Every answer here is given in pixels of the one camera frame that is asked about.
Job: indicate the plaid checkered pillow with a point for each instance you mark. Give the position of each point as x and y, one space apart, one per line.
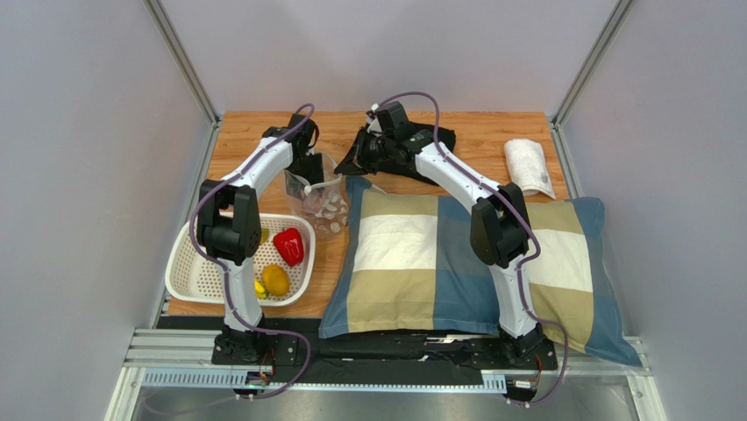
409 265

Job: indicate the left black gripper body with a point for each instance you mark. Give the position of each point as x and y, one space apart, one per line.
307 174

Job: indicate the yellow fake bananas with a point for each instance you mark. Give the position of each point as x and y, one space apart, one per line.
260 288

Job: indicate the white rolled towel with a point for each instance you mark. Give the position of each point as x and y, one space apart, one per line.
527 167

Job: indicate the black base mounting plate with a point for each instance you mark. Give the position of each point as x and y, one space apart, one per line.
398 358

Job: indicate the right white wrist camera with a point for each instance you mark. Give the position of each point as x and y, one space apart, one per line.
372 121

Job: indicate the red fake fruit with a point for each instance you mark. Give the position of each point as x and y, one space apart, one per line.
289 245

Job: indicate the clear zip top bag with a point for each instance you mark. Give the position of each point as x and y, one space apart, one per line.
324 205

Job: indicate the aluminium frame rail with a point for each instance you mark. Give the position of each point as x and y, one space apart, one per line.
186 374

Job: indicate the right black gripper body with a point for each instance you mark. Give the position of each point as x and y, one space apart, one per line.
368 149

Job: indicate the orange fake mango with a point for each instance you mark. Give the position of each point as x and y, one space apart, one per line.
275 280

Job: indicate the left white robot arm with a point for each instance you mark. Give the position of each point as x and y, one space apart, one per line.
225 229

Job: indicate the white perforated plastic basket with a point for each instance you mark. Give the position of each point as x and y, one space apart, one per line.
189 277

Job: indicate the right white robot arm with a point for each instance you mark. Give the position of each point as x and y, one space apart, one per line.
500 233

